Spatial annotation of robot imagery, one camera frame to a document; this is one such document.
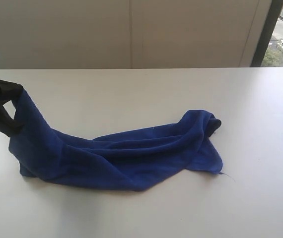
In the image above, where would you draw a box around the blue microfiber towel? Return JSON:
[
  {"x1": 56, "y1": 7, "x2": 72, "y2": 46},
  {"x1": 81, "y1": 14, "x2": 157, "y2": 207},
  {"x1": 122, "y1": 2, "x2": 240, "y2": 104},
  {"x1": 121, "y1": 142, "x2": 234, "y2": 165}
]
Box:
[{"x1": 9, "y1": 91, "x2": 223, "y2": 191}]

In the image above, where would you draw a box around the dark window frame post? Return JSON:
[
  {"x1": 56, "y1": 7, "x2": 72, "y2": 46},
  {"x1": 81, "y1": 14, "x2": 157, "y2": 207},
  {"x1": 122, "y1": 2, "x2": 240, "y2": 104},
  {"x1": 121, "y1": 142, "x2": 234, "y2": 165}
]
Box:
[{"x1": 250, "y1": 0, "x2": 283, "y2": 67}]

